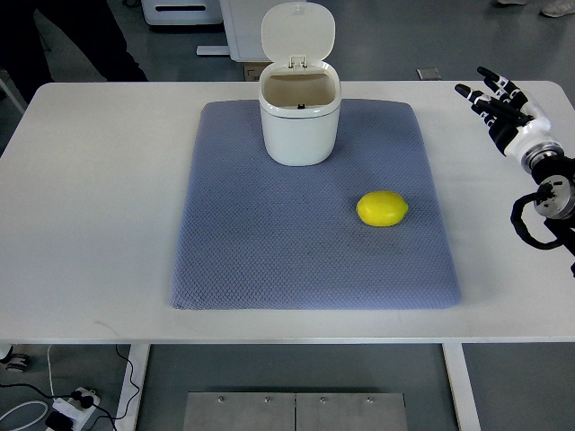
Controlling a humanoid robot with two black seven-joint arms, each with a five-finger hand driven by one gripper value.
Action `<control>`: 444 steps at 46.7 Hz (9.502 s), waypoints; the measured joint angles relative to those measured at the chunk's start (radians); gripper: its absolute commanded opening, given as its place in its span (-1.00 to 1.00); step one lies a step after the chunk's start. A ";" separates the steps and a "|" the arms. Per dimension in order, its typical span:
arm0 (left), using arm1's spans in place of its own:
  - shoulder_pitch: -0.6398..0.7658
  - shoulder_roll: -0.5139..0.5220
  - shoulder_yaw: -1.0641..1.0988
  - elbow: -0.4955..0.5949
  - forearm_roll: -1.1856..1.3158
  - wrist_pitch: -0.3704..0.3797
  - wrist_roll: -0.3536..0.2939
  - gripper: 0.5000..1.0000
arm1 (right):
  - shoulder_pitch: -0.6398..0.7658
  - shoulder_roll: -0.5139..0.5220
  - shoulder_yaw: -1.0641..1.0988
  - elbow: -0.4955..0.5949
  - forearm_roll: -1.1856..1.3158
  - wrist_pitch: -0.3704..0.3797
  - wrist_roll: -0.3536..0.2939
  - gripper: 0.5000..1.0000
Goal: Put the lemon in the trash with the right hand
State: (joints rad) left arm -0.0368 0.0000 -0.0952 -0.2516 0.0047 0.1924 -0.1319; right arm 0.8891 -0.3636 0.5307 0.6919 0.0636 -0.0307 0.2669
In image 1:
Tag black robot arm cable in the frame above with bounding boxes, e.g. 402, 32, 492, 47
509, 189, 568, 250

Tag caster wheel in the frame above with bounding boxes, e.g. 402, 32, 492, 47
0, 344, 30, 373

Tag white trash bin with lid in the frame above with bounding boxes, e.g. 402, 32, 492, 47
259, 2, 341, 166

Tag white table leg left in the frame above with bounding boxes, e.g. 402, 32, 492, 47
115, 344, 151, 431

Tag cardboard box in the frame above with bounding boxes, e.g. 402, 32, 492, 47
243, 63, 268, 82

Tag white table leg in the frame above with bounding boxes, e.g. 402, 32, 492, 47
115, 344, 151, 431
442, 342, 481, 431

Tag white cable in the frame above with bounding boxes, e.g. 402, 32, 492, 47
0, 344, 58, 431

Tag white power strip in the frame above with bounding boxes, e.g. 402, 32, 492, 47
52, 387, 101, 430

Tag black silver robot right arm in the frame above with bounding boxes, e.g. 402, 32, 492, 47
532, 156, 574, 254

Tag metal floor plate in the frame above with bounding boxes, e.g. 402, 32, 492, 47
183, 392, 408, 430

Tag white table leg right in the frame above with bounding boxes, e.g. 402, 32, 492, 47
442, 342, 481, 431

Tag blue-grey textured mat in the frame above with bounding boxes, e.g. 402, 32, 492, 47
170, 99, 461, 310

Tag person in dark clothes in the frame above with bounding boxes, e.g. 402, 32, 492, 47
0, 0, 149, 105

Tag white cabinet stand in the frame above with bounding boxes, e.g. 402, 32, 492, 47
196, 0, 281, 63

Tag white shoes in background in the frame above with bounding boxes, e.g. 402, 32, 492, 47
495, 0, 575, 18

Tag yellow lemon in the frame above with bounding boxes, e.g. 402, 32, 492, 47
356, 190, 409, 227

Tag black power cable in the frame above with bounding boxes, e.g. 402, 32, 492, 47
0, 344, 141, 431

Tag white appliance with black slot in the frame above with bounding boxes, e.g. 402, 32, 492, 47
141, 0, 223, 26

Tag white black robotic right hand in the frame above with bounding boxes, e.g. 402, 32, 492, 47
455, 66, 564, 172

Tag grey floor socket plate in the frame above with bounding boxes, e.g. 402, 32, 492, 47
416, 67, 442, 81

